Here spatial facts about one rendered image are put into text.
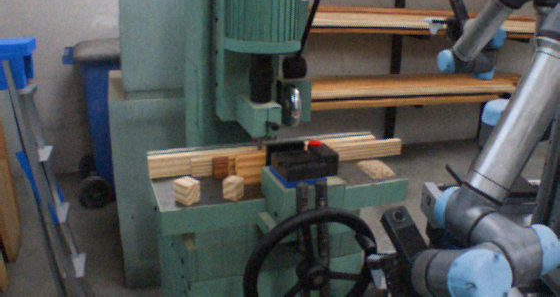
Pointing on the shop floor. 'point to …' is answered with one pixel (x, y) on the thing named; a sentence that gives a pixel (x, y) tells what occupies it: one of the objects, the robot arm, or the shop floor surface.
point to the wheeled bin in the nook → (91, 163)
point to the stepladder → (39, 165)
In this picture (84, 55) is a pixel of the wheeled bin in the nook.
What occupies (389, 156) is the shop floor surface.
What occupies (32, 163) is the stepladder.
